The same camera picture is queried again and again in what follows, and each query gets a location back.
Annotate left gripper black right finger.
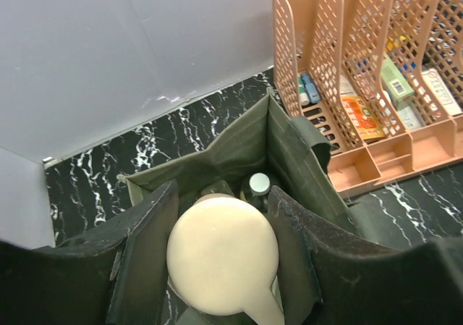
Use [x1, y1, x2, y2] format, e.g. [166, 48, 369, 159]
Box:
[268, 187, 462, 324]

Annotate orange plastic file organizer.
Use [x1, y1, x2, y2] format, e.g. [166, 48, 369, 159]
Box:
[273, 0, 462, 198]

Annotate brown pump bottle white top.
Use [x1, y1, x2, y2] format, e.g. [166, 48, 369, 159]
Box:
[166, 196, 284, 324]

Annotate left gripper black left finger pad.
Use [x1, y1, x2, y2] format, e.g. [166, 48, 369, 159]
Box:
[1, 181, 179, 324]

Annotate small blue tubes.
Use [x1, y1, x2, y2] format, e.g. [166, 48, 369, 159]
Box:
[298, 72, 321, 106]

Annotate white box in organizer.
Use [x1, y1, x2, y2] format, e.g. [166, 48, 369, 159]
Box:
[422, 68, 462, 117]

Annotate green white small box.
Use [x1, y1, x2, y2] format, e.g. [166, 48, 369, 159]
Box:
[381, 52, 415, 109]

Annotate olive green canvas bag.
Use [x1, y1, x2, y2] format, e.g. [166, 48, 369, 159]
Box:
[117, 85, 354, 325]

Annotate red white snack packet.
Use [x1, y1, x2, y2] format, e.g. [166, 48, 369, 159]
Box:
[341, 95, 385, 143]

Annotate small clear bottle white cap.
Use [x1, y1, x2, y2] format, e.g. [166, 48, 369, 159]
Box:
[239, 172, 271, 213]

